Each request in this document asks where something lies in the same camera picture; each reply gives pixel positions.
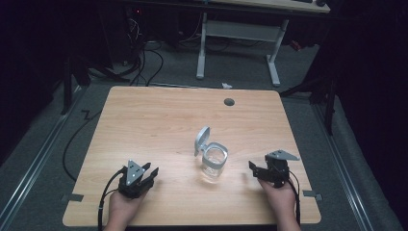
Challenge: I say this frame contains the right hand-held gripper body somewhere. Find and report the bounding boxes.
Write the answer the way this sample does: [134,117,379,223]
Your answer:
[260,149,301,189]

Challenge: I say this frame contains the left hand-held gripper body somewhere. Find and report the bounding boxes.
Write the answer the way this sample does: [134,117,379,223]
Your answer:
[117,159,154,199]

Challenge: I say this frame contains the glass jar with grey lid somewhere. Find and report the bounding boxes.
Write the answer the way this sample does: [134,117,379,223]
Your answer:
[193,125,230,185]

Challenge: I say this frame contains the person's left hand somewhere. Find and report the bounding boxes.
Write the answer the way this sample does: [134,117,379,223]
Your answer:
[108,189,146,225]

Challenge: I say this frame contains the person's right hand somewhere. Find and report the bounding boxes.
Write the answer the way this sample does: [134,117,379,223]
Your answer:
[257,178,297,223]

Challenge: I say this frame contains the black metal stand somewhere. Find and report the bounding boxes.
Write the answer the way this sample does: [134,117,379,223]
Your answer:
[60,57,91,116]
[278,73,338,137]

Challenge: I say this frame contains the white-legged wooden desk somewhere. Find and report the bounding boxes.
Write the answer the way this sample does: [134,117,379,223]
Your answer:
[195,0,331,88]

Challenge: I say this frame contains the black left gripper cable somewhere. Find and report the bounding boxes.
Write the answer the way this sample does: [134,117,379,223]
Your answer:
[97,168,125,231]

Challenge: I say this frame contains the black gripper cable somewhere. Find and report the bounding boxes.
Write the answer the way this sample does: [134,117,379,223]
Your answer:
[288,169,302,226]
[97,168,125,231]

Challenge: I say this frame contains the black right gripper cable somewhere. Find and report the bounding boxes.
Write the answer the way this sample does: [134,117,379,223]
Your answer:
[288,169,302,226]

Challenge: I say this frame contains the grey table bracket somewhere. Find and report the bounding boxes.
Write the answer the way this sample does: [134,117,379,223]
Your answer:
[61,192,85,203]
[302,190,323,202]

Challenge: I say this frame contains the metal floor rail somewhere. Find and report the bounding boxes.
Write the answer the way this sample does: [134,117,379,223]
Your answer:
[0,86,85,231]
[312,103,376,231]

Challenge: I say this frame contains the black cable on floor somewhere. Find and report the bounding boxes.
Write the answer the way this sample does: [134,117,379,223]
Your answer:
[62,109,103,183]

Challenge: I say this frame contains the bundle of black cables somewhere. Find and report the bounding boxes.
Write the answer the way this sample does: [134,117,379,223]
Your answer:
[123,13,166,88]

